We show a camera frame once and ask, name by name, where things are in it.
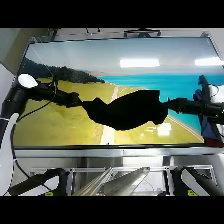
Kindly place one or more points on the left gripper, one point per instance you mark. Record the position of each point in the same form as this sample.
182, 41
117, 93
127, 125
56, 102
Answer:
74, 100

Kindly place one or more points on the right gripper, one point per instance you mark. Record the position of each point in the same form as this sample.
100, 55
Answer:
173, 104

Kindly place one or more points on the blue garment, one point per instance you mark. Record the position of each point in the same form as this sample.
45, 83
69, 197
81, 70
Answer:
207, 128

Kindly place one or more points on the red garment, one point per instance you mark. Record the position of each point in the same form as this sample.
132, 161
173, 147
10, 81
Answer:
216, 141

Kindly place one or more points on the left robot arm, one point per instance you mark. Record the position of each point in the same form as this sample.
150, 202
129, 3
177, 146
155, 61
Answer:
20, 96

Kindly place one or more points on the black garment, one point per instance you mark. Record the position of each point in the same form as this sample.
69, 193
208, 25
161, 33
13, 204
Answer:
130, 110

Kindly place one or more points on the silver frame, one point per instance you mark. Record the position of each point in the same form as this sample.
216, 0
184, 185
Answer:
123, 181

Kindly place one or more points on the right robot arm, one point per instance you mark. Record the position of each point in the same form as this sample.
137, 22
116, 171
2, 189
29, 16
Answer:
210, 108

